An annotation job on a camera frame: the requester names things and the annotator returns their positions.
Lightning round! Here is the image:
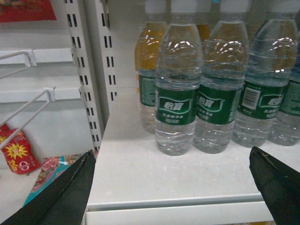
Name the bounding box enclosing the white hook rail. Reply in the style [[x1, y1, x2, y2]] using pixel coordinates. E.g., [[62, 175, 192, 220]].
[[0, 48, 75, 66], [0, 88, 81, 103]]

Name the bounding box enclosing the teal sweet potato noodle bag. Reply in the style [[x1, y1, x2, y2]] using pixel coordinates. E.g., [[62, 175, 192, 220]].
[[24, 151, 96, 210]]

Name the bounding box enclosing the upper white wire hook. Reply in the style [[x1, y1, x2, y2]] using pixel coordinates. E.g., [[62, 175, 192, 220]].
[[0, 50, 37, 79]]

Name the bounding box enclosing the orange juice bottle right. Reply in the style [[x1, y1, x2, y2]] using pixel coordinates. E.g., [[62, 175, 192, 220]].
[[195, 13, 211, 47]]

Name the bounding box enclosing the red package at top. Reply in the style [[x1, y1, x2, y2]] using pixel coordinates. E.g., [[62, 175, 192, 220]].
[[0, 0, 56, 23]]

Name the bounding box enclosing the white hook rail lower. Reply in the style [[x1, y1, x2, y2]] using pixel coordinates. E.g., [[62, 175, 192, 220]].
[[0, 88, 81, 103]]

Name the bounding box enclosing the rear water bottle before juice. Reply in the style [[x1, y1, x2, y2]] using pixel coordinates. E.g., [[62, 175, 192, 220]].
[[138, 0, 168, 135]]

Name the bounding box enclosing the lower white wire hook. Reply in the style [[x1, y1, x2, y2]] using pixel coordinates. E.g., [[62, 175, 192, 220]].
[[0, 87, 56, 150]]

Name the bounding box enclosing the red snack packet hanging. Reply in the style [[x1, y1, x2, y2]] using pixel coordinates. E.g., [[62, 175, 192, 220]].
[[1, 131, 41, 175]]

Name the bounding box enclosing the orange juice bottle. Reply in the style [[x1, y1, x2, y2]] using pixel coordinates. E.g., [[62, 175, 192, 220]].
[[195, 13, 211, 47], [135, 19, 167, 81]]

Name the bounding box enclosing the white hook rail upper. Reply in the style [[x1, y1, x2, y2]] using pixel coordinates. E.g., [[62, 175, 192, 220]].
[[0, 48, 75, 66]]

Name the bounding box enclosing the white wire hook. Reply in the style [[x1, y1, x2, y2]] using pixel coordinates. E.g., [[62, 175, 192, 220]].
[[0, 87, 56, 150], [0, 50, 37, 79]]

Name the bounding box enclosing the rightmost water bottle partly seen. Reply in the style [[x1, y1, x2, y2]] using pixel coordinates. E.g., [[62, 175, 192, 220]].
[[267, 30, 300, 147]]

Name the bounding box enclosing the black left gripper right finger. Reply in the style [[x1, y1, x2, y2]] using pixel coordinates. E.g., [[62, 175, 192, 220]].
[[249, 147, 300, 225]]

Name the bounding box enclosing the white inner slotted upright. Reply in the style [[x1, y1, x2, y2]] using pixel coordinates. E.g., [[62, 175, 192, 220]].
[[85, 0, 118, 124]]

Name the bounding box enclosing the water bottle with barcode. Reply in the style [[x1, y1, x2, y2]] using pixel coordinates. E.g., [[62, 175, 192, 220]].
[[232, 0, 300, 148]]

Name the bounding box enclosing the orange juice bottle left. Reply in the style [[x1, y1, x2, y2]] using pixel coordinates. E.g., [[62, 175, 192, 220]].
[[135, 19, 167, 81]]

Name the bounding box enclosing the white slotted upright post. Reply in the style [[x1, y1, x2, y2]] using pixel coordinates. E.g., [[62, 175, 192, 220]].
[[64, 0, 104, 151]]

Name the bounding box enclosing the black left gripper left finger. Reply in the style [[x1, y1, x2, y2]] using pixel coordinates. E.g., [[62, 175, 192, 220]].
[[2, 151, 96, 225]]

